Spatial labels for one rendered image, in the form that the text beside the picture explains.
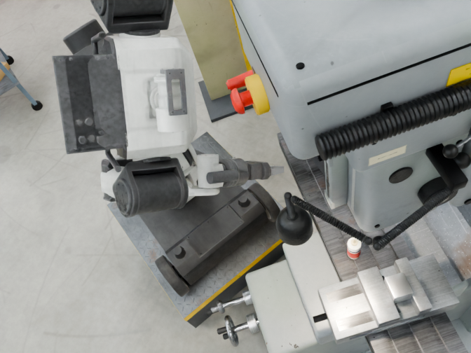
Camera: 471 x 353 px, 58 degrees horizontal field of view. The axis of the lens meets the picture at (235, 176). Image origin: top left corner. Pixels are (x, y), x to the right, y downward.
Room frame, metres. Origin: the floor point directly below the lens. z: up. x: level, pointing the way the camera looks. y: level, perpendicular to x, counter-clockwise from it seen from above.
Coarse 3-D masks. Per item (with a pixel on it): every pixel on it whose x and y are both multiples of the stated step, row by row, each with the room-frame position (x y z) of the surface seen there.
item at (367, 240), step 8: (296, 200) 0.34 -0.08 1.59; (304, 208) 0.33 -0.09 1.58; (312, 208) 0.32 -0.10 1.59; (320, 216) 0.30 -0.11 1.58; (328, 216) 0.29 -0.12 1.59; (336, 224) 0.28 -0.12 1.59; (344, 224) 0.27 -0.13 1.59; (352, 232) 0.25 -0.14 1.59; (360, 240) 0.24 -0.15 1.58; (368, 240) 0.23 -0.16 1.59
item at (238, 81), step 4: (248, 72) 0.54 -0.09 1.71; (236, 76) 0.55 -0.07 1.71; (240, 76) 0.54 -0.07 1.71; (244, 76) 0.54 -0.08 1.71; (228, 80) 0.55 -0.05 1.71; (232, 80) 0.54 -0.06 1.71; (236, 80) 0.54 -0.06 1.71; (240, 80) 0.54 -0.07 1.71; (244, 80) 0.53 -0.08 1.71; (228, 84) 0.54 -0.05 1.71; (232, 84) 0.54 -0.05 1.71; (236, 84) 0.53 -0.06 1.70; (240, 84) 0.53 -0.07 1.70; (244, 84) 0.53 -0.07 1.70; (228, 88) 0.54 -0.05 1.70; (232, 88) 0.53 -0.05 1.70; (236, 88) 0.53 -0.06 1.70
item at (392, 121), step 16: (432, 96) 0.29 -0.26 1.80; (448, 96) 0.28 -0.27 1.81; (464, 96) 0.28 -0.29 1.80; (384, 112) 0.30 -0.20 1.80; (400, 112) 0.29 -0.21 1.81; (416, 112) 0.28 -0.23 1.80; (432, 112) 0.27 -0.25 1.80; (448, 112) 0.27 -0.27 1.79; (352, 128) 0.29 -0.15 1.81; (368, 128) 0.28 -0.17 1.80; (384, 128) 0.28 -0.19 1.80; (400, 128) 0.27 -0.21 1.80; (320, 144) 0.29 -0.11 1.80; (336, 144) 0.28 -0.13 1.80; (352, 144) 0.28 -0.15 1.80; (368, 144) 0.27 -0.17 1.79
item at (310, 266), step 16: (320, 240) 0.57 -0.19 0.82; (288, 256) 0.56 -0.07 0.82; (304, 256) 0.54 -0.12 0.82; (320, 256) 0.51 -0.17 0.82; (304, 272) 0.48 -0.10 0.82; (320, 272) 0.46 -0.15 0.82; (304, 288) 0.43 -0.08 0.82; (320, 288) 0.41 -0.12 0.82; (464, 288) 0.26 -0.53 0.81; (304, 304) 0.39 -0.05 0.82; (320, 304) 0.37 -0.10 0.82; (320, 336) 0.28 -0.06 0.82
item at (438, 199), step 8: (440, 192) 0.26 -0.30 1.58; (448, 192) 0.26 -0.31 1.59; (432, 200) 0.25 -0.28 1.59; (440, 200) 0.25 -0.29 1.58; (424, 208) 0.25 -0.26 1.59; (432, 208) 0.24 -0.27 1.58; (416, 216) 0.24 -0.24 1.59; (400, 224) 0.24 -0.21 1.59; (408, 224) 0.23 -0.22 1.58; (392, 232) 0.23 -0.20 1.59; (400, 232) 0.23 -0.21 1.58; (384, 240) 0.22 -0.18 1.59; (376, 248) 0.22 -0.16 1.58
